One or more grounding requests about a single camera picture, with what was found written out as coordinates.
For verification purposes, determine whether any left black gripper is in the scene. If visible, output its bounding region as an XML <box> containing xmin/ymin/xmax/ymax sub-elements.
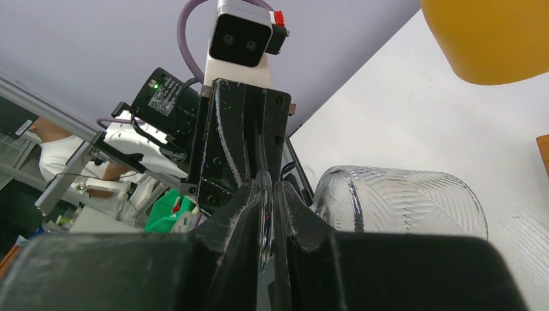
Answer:
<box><xmin>130</xmin><ymin>67</ymin><xmax>291</xmax><ymax>215</ymax></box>

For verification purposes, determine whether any green plastic bin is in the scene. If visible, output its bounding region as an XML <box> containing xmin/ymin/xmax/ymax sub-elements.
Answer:
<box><xmin>143</xmin><ymin>189</ymin><xmax>196</xmax><ymax>233</ymax></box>

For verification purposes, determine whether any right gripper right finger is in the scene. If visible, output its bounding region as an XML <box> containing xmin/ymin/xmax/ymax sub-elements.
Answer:
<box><xmin>274</xmin><ymin>181</ymin><xmax>356</xmax><ymax>310</ymax></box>

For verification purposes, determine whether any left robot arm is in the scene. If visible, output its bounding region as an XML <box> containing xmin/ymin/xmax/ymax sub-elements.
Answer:
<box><xmin>93</xmin><ymin>68</ymin><xmax>293</xmax><ymax>214</ymax></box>

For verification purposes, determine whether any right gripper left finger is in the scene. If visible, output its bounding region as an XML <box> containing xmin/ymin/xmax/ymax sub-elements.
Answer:
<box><xmin>171</xmin><ymin>183</ymin><xmax>262</xmax><ymax>310</ymax></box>

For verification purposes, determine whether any aluminium frame rail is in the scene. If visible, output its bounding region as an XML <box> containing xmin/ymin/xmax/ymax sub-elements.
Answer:
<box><xmin>1</xmin><ymin>74</ymin><xmax>185</xmax><ymax>227</ymax></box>

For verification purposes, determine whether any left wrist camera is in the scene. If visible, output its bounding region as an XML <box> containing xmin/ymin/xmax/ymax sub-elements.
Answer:
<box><xmin>203</xmin><ymin>1</ymin><xmax>290</xmax><ymax>88</ymax></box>

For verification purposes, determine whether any clear patterned wine glass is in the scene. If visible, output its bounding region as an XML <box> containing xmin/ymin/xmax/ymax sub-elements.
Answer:
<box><xmin>283</xmin><ymin>165</ymin><xmax>489</xmax><ymax>249</ymax></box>

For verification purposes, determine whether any person in white shirt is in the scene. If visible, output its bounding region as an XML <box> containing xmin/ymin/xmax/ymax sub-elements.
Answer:
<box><xmin>21</xmin><ymin>118</ymin><xmax>147</xmax><ymax>224</ymax></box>

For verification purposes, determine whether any yellow wine glass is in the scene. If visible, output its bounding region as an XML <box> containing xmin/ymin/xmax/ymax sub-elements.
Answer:
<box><xmin>421</xmin><ymin>1</ymin><xmax>548</xmax><ymax>86</ymax></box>

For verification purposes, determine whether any gold wire rack wooden base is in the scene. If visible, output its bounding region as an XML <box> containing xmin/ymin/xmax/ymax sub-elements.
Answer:
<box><xmin>536</xmin><ymin>134</ymin><xmax>549</xmax><ymax>175</ymax></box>

